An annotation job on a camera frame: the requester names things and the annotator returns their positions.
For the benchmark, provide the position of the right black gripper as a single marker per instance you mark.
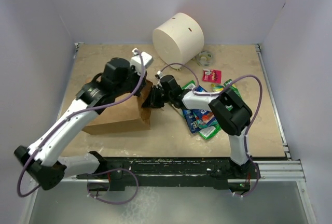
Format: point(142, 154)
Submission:
point(151, 101)

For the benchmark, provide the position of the brown paper bag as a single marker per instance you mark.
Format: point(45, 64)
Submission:
point(128, 116)

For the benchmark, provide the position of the blue salt vinegar chips bag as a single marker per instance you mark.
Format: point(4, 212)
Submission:
point(193, 121)

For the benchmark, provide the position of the teal snack packet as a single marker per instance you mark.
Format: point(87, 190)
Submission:
point(209, 119)

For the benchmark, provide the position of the large green chips bag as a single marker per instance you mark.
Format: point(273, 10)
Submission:
point(206, 133)

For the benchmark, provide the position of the small yellow green snack packet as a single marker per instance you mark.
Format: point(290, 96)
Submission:
point(217, 87)

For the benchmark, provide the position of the red snack packet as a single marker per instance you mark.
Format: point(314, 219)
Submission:
point(212, 76)

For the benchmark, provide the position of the dark blue snack bag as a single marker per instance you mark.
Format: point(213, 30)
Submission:
point(197, 112)

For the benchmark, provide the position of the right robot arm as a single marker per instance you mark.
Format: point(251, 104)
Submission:
point(232, 114)

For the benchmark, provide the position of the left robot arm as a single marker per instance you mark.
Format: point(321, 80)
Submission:
point(42, 158)

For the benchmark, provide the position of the white cylindrical container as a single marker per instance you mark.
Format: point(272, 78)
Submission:
point(178, 40)

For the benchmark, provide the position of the clear tape roll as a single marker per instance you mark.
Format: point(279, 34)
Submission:
point(204, 59)

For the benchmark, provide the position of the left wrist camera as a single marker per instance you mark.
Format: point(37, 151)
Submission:
point(141, 61)

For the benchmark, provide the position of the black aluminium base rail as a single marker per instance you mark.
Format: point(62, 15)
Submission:
point(212, 172)

